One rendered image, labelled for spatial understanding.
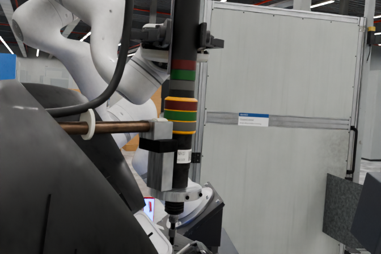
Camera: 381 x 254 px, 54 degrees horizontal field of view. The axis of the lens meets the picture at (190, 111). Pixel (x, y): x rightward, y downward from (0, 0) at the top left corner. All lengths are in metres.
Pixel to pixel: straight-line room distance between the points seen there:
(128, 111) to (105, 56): 0.45
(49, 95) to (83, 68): 0.55
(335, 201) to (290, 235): 0.37
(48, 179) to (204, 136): 2.18
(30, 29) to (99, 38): 0.31
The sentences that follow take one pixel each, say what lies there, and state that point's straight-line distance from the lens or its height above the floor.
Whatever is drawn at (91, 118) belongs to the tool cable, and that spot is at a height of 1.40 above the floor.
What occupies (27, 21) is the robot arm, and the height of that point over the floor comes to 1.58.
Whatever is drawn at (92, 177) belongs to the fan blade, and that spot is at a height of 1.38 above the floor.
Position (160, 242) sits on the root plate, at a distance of 0.47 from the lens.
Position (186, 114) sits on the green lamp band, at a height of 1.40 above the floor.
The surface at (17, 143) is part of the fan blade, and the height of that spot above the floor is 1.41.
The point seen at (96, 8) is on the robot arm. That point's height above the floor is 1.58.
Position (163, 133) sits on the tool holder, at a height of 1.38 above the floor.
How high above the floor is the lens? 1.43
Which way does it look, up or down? 3 degrees down
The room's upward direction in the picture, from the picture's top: 4 degrees clockwise
